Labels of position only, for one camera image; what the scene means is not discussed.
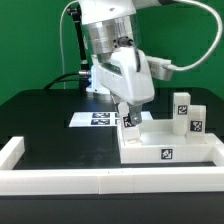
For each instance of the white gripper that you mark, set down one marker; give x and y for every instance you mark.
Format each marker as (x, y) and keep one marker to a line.
(121, 77)

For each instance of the white square tabletop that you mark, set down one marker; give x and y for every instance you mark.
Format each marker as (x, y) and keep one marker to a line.
(158, 144)

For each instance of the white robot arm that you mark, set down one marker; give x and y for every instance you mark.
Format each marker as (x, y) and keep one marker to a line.
(109, 24)

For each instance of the white U-shaped obstacle fence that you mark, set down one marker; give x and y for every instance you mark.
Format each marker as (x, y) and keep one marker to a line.
(106, 181)

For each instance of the white marker base plate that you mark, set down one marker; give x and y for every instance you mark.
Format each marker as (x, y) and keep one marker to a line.
(94, 119)

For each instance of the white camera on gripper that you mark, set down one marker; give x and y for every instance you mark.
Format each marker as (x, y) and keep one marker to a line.
(157, 68)

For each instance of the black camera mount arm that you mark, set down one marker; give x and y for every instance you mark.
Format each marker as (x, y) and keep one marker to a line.
(75, 13)

